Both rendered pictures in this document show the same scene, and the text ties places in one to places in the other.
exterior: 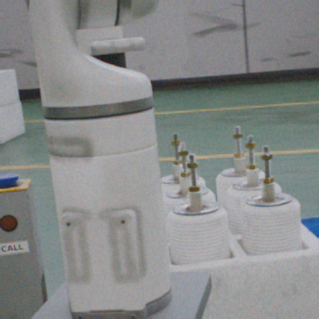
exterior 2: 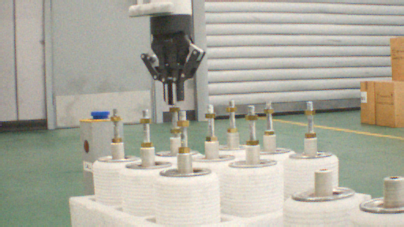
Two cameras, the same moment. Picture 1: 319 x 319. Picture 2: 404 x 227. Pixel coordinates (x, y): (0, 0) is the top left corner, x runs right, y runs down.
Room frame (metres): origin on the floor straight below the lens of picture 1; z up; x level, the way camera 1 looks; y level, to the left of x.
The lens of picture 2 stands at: (0.70, -1.11, 0.39)
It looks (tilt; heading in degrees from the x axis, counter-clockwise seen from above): 3 degrees down; 66
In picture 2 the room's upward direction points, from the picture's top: 3 degrees counter-clockwise
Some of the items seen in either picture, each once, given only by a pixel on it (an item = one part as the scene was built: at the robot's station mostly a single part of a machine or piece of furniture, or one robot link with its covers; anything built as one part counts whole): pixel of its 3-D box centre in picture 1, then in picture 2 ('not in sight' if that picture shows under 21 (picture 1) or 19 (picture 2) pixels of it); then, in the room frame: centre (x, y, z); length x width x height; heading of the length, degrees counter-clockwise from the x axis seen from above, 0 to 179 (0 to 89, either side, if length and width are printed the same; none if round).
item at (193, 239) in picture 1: (201, 263); (152, 220); (1.11, 0.00, 0.16); 0.10 x 0.10 x 0.18
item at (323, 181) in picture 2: not in sight; (323, 184); (1.15, -0.43, 0.26); 0.02 x 0.02 x 0.03
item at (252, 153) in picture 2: (252, 178); (252, 156); (1.24, -0.11, 0.26); 0.02 x 0.02 x 0.03
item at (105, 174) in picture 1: (110, 209); not in sight; (0.61, 0.07, 0.39); 0.09 x 0.09 x 0.17; 80
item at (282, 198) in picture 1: (269, 200); (185, 173); (1.12, -0.12, 0.25); 0.08 x 0.08 x 0.01
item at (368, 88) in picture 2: not in sight; (383, 101); (3.95, 2.89, 0.15); 0.30 x 0.24 x 0.30; 169
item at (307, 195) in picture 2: not in sight; (323, 195); (1.15, -0.43, 0.25); 0.08 x 0.08 x 0.01
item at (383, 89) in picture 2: not in sight; (399, 102); (3.84, 2.58, 0.15); 0.30 x 0.24 x 0.30; 79
